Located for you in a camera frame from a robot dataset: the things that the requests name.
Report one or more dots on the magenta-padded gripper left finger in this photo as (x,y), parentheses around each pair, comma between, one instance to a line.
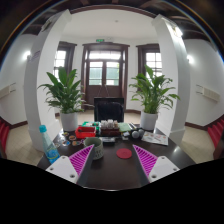
(63,168)

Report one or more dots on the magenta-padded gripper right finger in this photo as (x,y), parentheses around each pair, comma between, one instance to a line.
(161,168)

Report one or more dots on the clear bottle with teal cap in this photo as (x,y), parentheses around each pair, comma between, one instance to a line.
(50,150)

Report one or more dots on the sheet of round stickers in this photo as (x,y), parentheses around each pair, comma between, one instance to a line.
(71,140)

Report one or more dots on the printed paper leaflet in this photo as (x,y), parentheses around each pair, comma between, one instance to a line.
(155,138)

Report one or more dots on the grey patterned mug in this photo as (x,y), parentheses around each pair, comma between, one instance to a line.
(97,148)

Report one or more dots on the flat round red coaster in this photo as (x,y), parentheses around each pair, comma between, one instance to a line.
(124,153)

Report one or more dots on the red plastic box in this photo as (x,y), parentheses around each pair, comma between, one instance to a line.
(85,132)

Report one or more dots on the grey round object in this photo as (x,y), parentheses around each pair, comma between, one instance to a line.
(136,134)

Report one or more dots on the leafy plant in white pot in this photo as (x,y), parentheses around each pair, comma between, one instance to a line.
(148,120)
(69,120)

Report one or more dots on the green flat box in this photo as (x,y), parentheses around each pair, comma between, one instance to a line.
(90,124)

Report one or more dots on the pale green notebook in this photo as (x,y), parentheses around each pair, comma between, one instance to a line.
(125,127)

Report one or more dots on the dark tray of small jars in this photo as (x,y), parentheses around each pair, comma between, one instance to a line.
(109,128)

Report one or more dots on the red carpeted staircase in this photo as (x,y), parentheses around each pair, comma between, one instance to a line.
(216,131)
(4,133)

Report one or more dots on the dark wooden double door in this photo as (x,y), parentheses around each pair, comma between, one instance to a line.
(105,90)

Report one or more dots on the dark framed window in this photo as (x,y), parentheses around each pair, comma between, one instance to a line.
(60,60)
(153,60)

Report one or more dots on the green exit sign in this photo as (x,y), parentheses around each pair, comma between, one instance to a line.
(100,40)

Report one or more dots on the white wall radiator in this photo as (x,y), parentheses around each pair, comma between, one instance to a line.
(6,90)
(208,93)

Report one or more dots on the glowing wall lamp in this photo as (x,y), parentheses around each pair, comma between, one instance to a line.
(26,55)

